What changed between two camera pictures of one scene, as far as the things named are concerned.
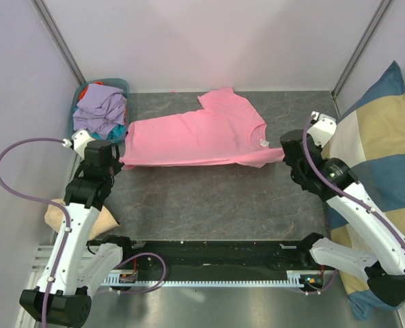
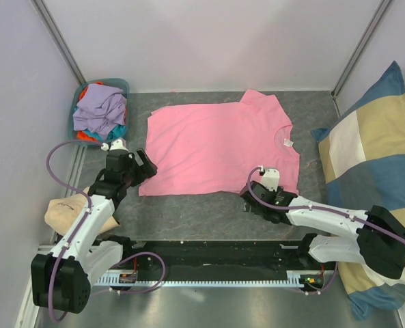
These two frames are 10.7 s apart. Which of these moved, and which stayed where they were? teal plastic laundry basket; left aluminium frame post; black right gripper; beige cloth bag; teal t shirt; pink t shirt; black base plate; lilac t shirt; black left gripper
Moved: black left gripper; pink t shirt; black right gripper
Stayed: teal plastic laundry basket; beige cloth bag; left aluminium frame post; teal t shirt; lilac t shirt; black base plate
